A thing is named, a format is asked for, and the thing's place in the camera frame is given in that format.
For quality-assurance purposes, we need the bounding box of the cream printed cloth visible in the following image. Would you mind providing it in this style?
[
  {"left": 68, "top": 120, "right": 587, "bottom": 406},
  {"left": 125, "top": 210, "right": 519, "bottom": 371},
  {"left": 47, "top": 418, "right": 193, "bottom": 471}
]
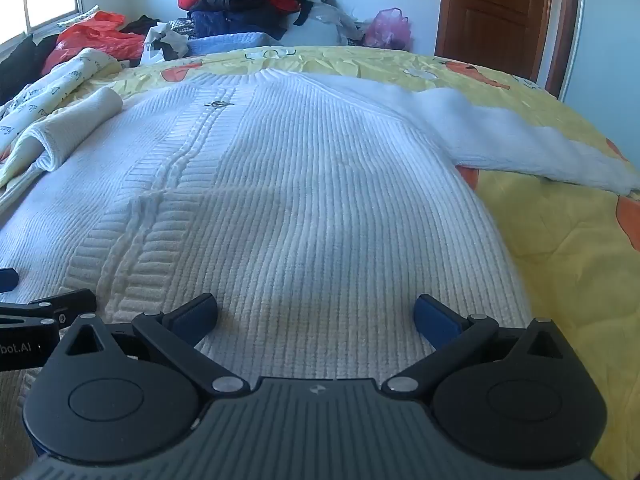
[{"left": 0, "top": 47, "right": 123, "bottom": 161}]

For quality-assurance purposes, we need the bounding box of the light blue knit blanket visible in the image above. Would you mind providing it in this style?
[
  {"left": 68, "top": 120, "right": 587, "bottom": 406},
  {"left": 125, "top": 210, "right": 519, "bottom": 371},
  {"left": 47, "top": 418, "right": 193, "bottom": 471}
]
[{"left": 187, "top": 31, "right": 281, "bottom": 56}]

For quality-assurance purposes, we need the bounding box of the navy blue jacket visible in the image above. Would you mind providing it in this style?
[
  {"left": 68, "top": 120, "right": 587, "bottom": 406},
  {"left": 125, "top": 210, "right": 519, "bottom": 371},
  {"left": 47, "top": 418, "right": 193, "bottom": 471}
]
[{"left": 187, "top": 0, "right": 288, "bottom": 41}]

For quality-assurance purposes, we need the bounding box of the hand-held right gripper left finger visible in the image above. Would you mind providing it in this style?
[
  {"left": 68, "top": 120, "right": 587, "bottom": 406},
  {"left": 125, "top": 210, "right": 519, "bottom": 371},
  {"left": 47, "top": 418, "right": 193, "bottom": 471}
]
[{"left": 60, "top": 293, "right": 250, "bottom": 397}]

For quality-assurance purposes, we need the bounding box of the pink plastic bag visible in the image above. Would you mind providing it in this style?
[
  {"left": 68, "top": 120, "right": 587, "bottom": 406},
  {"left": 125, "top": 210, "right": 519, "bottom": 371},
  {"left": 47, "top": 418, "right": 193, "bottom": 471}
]
[{"left": 362, "top": 7, "right": 413, "bottom": 52}]

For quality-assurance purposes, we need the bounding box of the white knit sweater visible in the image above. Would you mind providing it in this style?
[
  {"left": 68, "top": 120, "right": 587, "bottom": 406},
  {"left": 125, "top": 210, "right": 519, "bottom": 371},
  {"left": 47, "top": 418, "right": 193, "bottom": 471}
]
[{"left": 0, "top": 67, "right": 640, "bottom": 441}]

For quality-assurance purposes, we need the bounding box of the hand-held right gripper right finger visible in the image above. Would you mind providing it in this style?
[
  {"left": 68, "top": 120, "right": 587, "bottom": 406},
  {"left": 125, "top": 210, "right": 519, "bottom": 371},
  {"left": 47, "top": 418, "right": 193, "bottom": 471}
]
[{"left": 381, "top": 294, "right": 569, "bottom": 395}]

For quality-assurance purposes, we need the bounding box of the red garment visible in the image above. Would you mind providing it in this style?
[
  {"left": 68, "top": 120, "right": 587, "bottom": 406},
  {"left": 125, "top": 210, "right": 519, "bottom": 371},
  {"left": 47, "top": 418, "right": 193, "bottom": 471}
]
[{"left": 41, "top": 11, "right": 147, "bottom": 76}]

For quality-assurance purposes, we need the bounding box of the yellow printed bed quilt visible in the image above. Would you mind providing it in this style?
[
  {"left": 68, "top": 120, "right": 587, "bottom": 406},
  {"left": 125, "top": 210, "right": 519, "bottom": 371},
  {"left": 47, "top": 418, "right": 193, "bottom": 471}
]
[{"left": 0, "top": 46, "right": 640, "bottom": 480}]

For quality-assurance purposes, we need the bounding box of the brown wooden door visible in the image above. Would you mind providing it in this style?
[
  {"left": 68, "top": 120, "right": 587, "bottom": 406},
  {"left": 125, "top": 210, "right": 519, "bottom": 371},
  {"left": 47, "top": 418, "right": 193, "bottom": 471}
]
[{"left": 434, "top": 0, "right": 583, "bottom": 98}]

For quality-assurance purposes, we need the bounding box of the white grey cloth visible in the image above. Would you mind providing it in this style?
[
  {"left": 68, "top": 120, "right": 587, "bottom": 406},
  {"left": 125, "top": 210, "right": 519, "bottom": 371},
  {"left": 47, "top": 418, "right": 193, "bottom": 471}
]
[{"left": 292, "top": 0, "right": 368, "bottom": 47}]

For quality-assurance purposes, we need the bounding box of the white and black cloth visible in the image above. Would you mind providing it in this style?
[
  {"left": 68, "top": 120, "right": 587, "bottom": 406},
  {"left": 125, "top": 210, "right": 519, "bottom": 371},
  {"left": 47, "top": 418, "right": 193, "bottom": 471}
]
[{"left": 140, "top": 21, "right": 191, "bottom": 65}]

